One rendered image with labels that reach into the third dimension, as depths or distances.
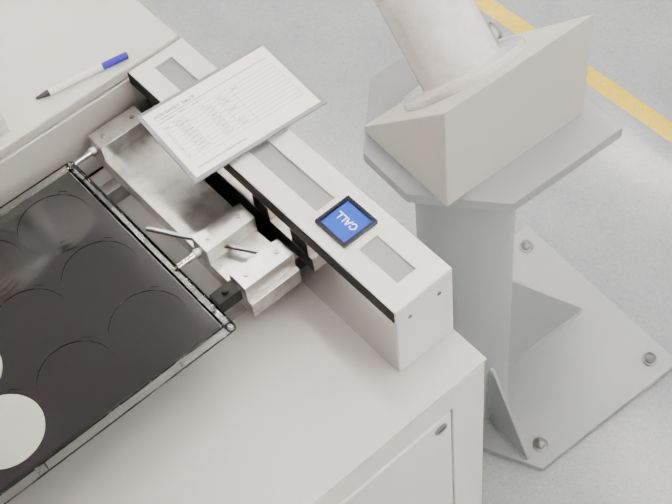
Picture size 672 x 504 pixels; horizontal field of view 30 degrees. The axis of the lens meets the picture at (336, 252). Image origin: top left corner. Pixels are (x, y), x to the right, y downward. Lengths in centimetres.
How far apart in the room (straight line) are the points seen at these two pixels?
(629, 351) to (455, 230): 74
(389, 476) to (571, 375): 95
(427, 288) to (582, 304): 114
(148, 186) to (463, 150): 43
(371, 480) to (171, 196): 47
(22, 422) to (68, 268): 22
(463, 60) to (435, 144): 13
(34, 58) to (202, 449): 62
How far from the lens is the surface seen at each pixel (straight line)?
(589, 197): 279
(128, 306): 161
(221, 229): 164
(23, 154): 176
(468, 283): 203
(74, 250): 168
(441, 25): 170
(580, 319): 259
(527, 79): 168
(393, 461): 161
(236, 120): 167
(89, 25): 185
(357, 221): 155
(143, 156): 178
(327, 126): 293
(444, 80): 171
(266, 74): 172
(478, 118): 165
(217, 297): 158
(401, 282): 150
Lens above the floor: 221
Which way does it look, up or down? 54 degrees down
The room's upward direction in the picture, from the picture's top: 9 degrees counter-clockwise
